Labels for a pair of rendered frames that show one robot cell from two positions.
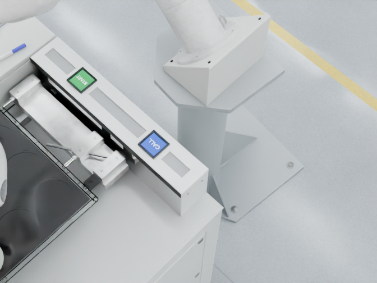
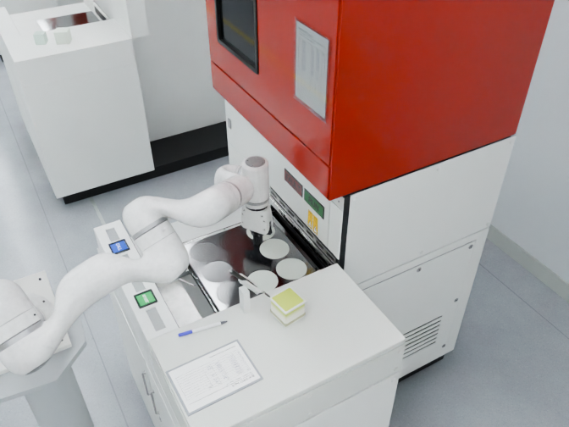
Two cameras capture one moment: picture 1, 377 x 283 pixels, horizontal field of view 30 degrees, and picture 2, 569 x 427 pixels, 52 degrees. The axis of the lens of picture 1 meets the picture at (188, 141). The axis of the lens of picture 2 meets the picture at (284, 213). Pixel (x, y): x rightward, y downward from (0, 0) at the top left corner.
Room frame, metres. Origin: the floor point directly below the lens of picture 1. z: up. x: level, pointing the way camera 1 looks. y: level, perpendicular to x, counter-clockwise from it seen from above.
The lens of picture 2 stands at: (1.93, 1.03, 2.23)
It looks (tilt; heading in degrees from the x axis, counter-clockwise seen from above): 39 degrees down; 198
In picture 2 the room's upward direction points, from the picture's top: straight up
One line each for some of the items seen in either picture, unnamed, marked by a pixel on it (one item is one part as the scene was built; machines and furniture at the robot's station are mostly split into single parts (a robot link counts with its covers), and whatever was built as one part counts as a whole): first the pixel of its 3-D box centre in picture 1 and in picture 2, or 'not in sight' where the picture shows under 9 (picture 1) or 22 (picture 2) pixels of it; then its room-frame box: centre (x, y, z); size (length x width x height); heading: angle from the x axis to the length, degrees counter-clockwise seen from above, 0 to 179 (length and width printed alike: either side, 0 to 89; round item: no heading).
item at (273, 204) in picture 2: not in sight; (299, 237); (0.48, 0.61, 0.89); 0.44 x 0.02 x 0.10; 48
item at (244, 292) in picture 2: not in sight; (249, 291); (0.89, 0.58, 1.03); 0.06 x 0.04 x 0.13; 138
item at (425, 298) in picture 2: not in sight; (345, 270); (0.10, 0.71, 0.41); 0.82 x 0.71 x 0.82; 48
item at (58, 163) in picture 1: (46, 152); (196, 280); (0.78, 0.35, 0.90); 0.38 x 0.01 x 0.01; 48
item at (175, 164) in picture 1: (118, 124); (135, 288); (0.87, 0.18, 0.89); 0.55 x 0.09 x 0.14; 48
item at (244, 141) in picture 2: not in sight; (278, 181); (0.35, 0.48, 1.02); 0.82 x 0.03 x 0.40; 48
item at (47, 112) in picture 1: (69, 132); (175, 299); (0.85, 0.31, 0.87); 0.36 x 0.08 x 0.03; 48
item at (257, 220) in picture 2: not in sight; (256, 213); (0.55, 0.48, 1.03); 0.10 x 0.07 x 0.11; 81
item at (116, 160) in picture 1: (109, 166); not in sight; (0.75, 0.19, 0.89); 0.08 x 0.03 x 0.03; 138
